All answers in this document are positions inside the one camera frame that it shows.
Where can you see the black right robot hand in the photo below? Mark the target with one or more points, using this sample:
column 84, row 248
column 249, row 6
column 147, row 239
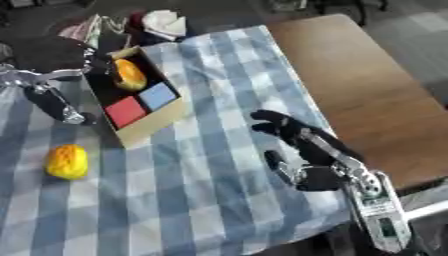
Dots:
column 312, row 148

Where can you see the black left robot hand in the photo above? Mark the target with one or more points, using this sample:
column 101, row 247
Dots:
column 49, row 101

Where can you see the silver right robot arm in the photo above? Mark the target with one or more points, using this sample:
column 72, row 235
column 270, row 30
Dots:
column 380, row 208

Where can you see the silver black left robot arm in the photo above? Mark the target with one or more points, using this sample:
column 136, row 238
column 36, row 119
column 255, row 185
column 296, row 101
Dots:
column 49, row 53

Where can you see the tan cardboard box black inside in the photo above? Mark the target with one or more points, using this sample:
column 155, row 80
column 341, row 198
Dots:
column 153, row 125

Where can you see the yellow orange toy fruit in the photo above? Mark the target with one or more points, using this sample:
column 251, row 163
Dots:
column 130, row 75
column 67, row 162

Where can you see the brown wooden table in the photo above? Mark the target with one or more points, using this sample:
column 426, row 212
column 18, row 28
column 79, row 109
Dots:
column 361, row 93

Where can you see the red square block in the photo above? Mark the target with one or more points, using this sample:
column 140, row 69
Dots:
column 125, row 111

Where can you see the pale patterned bag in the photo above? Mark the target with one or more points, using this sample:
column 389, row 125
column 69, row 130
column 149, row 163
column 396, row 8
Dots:
column 87, row 30

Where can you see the blue square block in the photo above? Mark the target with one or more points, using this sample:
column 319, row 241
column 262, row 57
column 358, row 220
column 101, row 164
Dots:
column 157, row 96

